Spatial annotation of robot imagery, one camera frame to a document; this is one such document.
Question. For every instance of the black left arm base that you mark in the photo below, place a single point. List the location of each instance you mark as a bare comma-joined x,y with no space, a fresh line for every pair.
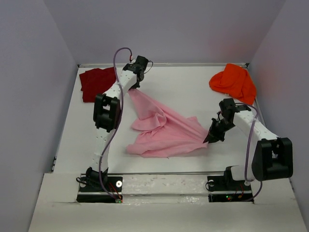
101,191

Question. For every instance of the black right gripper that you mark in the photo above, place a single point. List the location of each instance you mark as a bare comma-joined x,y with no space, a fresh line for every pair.
219,127

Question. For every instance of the dark red folded t shirt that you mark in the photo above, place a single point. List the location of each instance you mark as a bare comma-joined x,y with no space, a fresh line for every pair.
96,81

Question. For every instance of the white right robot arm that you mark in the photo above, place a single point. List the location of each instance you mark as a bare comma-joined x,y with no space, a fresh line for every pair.
268,156

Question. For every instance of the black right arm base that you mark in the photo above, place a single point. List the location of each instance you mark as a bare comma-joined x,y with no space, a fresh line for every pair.
223,189

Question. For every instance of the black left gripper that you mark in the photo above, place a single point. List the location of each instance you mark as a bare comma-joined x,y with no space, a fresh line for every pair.
139,80

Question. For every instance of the pink t shirt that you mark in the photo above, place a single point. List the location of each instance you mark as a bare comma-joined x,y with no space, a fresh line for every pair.
163,133

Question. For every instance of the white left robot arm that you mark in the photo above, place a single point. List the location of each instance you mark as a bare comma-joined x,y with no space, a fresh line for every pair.
108,109

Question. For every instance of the orange t shirt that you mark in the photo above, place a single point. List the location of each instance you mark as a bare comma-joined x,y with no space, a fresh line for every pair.
236,82

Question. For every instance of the aluminium table front rail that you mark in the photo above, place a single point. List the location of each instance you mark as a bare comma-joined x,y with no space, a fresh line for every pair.
167,173

